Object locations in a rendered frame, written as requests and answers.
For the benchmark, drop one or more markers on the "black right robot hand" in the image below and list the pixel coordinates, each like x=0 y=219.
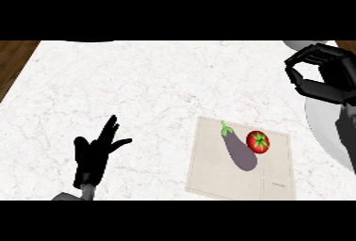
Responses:
x=329 y=75

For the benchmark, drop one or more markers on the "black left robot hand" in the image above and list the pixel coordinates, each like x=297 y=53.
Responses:
x=92 y=157

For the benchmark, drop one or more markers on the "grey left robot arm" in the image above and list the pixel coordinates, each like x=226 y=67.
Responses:
x=83 y=193

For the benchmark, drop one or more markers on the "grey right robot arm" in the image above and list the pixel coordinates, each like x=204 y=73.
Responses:
x=349 y=138

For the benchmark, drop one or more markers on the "white plate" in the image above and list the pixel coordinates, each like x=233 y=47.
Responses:
x=327 y=131

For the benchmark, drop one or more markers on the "red tomato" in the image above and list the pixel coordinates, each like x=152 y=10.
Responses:
x=257 y=142

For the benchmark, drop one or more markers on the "beige placemat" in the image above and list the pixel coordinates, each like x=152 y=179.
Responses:
x=241 y=169

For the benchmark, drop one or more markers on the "grey round object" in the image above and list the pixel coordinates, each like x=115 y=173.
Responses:
x=301 y=44

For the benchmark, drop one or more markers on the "purple eggplant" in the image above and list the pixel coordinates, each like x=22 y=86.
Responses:
x=238 y=150

